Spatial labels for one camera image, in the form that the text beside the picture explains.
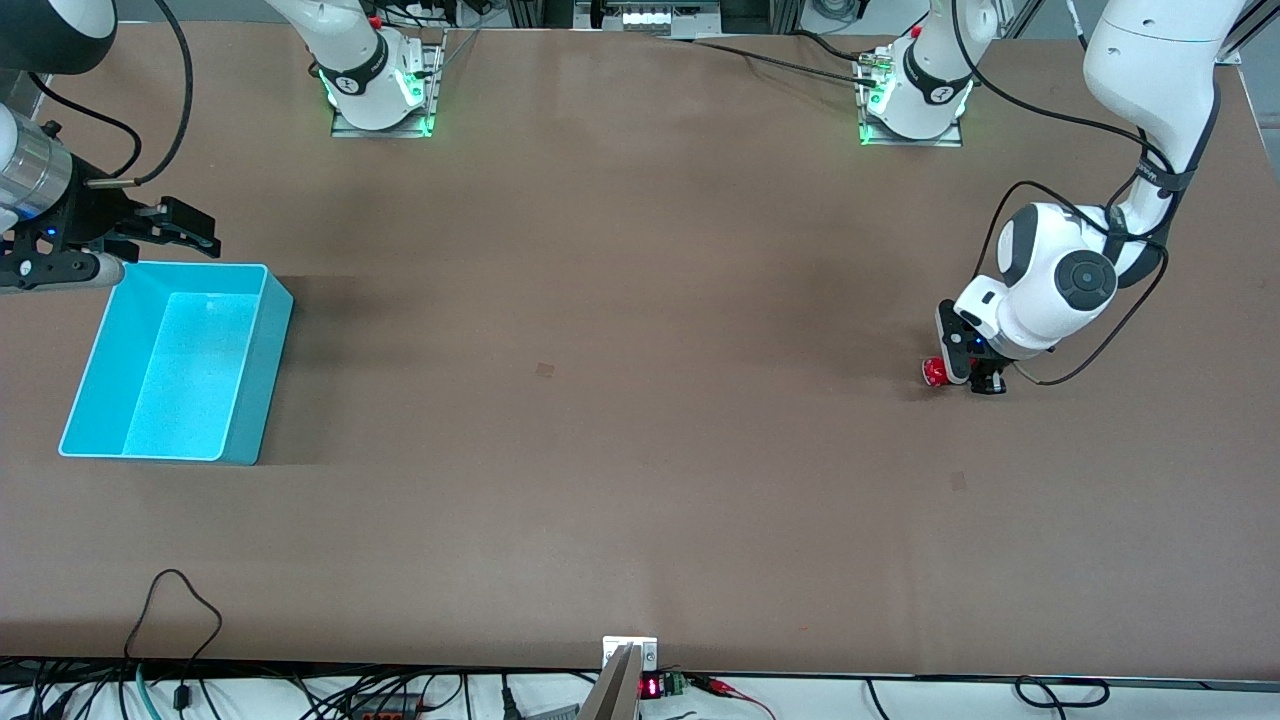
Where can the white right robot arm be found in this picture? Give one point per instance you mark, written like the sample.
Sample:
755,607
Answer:
360,60

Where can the red digit display module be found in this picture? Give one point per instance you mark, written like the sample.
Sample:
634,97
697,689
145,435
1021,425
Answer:
652,687

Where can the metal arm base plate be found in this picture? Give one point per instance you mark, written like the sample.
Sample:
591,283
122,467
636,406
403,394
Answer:
432,100
880,138

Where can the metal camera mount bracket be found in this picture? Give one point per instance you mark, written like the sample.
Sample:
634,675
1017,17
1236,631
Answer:
622,680

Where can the red beetle toy car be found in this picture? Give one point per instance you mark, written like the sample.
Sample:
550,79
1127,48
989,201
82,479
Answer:
935,373

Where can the aluminium frame profile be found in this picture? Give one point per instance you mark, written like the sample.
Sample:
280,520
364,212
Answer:
1250,30

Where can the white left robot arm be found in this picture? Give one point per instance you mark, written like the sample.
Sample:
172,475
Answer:
1150,60

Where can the white lit device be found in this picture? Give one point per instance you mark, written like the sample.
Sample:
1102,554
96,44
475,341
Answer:
648,17

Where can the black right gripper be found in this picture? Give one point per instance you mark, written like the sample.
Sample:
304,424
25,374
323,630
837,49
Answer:
93,215

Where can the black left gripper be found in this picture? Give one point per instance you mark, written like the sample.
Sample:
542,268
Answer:
988,381

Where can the blue plastic box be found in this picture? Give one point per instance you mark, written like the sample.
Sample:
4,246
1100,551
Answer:
170,370

